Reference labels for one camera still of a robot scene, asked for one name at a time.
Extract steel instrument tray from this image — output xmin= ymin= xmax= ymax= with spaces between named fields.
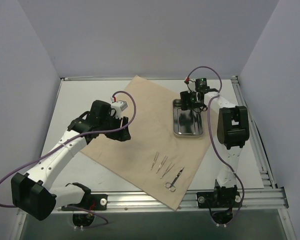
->
xmin=172 ymin=99 xmax=204 ymax=138

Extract beige wrapping cloth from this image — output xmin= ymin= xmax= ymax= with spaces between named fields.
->
xmin=82 ymin=76 xmax=220 ymax=210

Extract steel tweezers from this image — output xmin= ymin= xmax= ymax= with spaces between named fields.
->
xmin=150 ymin=151 xmax=160 ymax=171
xmin=156 ymin=155 xmax=168 ymax=173
xmin=160 ymin=163 xmax=175 ymax=179

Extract steel surgical scissors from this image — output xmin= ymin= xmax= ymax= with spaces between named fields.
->
xmin=164 ymin=167 xmax=184 ymax=193

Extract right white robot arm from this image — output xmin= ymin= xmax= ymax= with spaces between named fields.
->
xmin=180 ymin=77 xmax=250 ymax=207

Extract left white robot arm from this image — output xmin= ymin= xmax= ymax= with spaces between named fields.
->
xmin=11 ymin=100 xmax=131 ymax=221

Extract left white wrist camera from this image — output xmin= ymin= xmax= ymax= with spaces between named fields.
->
xmin=111 ymin=96 xmax=128 ymax=112

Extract aluminium back rail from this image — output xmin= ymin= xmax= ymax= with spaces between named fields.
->
xmin=60 ymin=76 xmax=238 ymax=81

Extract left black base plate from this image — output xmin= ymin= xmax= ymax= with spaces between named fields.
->
xmin=72 ymin=193 xmax=108 ymax=211

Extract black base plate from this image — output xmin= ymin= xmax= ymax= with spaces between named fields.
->
xmin=196 ymin=191 xmax=241 ymax=209
xmin=72 ymin=193 xmax=108 ymax=211

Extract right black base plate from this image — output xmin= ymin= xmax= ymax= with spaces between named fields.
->
xmin=196 ymin=191 xmax=241 ymax=209

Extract aluminium front rail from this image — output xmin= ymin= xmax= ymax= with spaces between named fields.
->
xmin=17 ymin=187 xmax=290 ymax=213

